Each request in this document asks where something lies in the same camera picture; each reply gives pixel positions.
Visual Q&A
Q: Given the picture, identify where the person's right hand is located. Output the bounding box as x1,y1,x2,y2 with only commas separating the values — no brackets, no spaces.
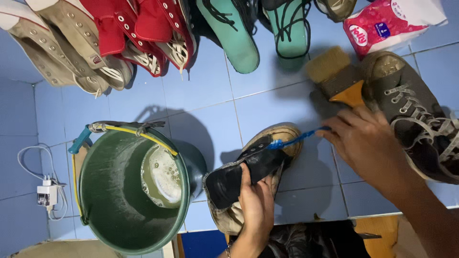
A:
316,106,414,196

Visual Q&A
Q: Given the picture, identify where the black shoe with teal sole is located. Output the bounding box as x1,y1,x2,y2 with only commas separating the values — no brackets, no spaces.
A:
190,0,260,75
260,0,312,60

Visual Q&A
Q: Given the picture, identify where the blue toothbrush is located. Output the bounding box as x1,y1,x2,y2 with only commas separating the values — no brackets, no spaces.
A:
267,126,332,150

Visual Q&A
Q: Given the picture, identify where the soapy water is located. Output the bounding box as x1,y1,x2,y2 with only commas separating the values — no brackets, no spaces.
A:
141,145,182,208

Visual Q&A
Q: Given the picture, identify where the black worn sneaker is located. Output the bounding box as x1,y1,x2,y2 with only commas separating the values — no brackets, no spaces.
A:
202,123,305,236

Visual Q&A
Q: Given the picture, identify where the pink tissue pack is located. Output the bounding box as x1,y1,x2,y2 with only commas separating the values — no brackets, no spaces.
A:
343,0,448,58

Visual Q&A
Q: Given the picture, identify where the orange wooden board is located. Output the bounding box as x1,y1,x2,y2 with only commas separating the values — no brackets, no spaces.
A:
353,215,399,258

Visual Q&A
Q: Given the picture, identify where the white charger adapter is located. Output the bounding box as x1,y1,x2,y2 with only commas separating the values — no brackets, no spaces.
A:
37,175,58,207

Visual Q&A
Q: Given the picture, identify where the olive shoe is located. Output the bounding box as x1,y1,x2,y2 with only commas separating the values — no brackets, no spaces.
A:
315,0,358,23

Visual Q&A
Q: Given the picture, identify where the green plastic bucket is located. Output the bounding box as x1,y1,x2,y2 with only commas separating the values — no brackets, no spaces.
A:
68,121,208,256

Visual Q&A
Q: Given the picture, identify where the beige high-top sneaker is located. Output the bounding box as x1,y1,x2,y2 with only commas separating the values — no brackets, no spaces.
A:
0,0,110,98
25,0,135,91

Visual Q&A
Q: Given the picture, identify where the red high-top sneaker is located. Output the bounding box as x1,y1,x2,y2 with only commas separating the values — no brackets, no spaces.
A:
134,0,197,75
79,0,168,78

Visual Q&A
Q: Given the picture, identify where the black plastic bag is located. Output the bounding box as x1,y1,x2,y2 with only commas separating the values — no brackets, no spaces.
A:
258,220,372,258

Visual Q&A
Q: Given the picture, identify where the wooden handle paint brush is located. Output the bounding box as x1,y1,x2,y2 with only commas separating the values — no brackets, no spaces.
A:
306,46,366,108

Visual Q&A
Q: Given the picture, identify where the brown cardboard piece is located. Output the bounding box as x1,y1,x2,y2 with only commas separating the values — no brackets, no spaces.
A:
7,239,126,258

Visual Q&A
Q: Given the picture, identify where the white charger cable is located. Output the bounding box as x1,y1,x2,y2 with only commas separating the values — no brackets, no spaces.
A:
17,145,69,221

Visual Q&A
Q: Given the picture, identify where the blue board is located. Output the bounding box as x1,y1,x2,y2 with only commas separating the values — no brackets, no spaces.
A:
180,230,229,258

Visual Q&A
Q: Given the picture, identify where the person's left hand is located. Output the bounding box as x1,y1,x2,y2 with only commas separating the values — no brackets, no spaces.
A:
238,163,275,240

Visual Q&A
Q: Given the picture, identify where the dark grey laced sneaker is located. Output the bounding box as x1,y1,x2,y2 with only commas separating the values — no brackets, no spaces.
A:
360,51,459,185

